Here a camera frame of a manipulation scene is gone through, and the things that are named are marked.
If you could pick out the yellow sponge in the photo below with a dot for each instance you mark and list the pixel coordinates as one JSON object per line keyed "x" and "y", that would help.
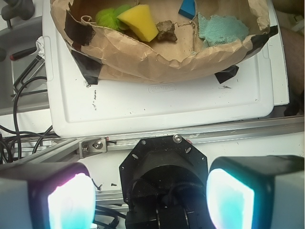
{"x": 140, "y": 21}

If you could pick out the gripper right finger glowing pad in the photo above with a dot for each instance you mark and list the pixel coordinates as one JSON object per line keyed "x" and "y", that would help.
{"x": 257, "y": 192}

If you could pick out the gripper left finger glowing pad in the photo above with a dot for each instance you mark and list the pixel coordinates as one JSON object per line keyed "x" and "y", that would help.
{"x": 57, "y": 195}

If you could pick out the blue rectangular block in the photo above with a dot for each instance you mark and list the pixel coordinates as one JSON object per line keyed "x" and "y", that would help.
{"x": 187, "y": 9}

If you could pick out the aluminium frame rail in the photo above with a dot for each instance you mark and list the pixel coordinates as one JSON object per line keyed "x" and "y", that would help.
{"x": 65, "y": 149}

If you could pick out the light blue cloth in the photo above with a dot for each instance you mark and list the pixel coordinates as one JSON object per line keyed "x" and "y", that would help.
{"x": 219, "y": 30}

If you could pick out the brown rock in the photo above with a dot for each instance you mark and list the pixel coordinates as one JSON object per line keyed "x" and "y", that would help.
{"x": 166, "y": 31}

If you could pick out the lime green fuzzy ball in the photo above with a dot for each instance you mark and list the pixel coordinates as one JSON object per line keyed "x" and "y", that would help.
{"x": 108, "y": 18}

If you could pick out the brown paper bag tray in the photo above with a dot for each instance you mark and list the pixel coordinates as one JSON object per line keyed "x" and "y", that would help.
{"x": 112, "y": 55}

